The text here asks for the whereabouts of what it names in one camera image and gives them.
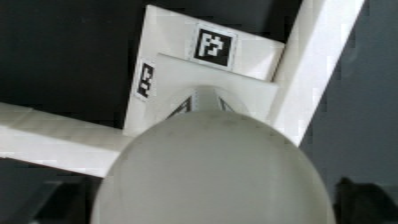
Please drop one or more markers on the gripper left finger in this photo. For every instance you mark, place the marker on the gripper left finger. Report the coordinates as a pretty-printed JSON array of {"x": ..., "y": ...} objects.
[{"x": 61, "y": 203}]

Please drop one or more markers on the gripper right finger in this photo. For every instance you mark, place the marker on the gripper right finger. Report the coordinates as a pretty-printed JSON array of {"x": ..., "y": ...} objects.
[{"x": 363, "y": 204}]

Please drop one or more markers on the white lamp bulb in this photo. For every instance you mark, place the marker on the white lamp bulb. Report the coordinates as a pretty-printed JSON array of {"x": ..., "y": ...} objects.
[{"x": 212, "y": 171}]

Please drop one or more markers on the white lamp base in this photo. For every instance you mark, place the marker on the white lamp base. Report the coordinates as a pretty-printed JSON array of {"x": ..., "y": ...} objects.
[{"x": 198, "y": 54}]

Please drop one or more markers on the white table fence frame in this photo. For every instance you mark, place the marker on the white table fence frame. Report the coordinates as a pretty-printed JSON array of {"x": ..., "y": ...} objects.
[{"x": 73, "y": 145}]

